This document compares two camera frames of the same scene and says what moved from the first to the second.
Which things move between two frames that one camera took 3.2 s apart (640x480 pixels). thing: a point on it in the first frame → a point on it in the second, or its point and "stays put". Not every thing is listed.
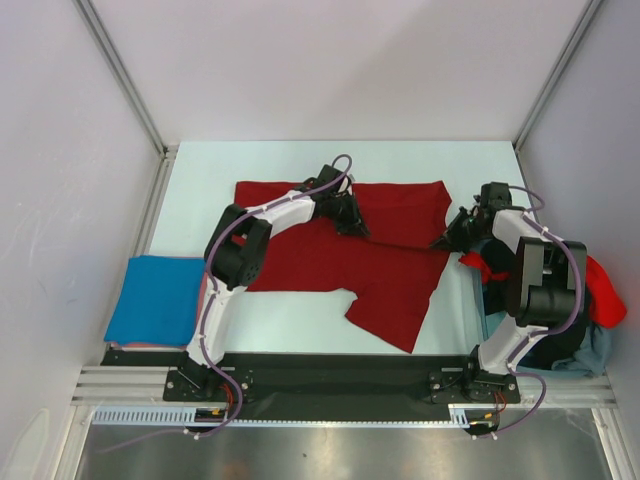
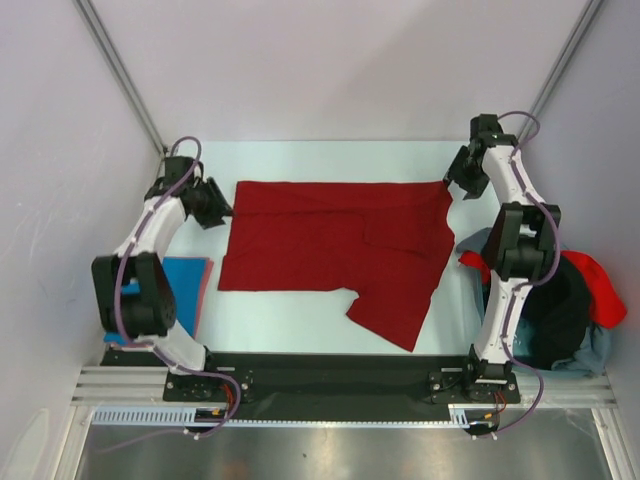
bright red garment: [606, 307] stays put
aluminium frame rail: [144, 386] stays put
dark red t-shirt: [392, 270] stays put
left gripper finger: [361, 229] → [222, 206]
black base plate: [264, 386] stays put
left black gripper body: [343, 211] → [205, 193]
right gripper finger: [452, 248] → [473, 192]
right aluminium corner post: [588, 16] stays put
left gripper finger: [345, 231] → [210, 220]
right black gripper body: [466, 230] → [465, 172]
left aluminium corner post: [161, 189] stays put
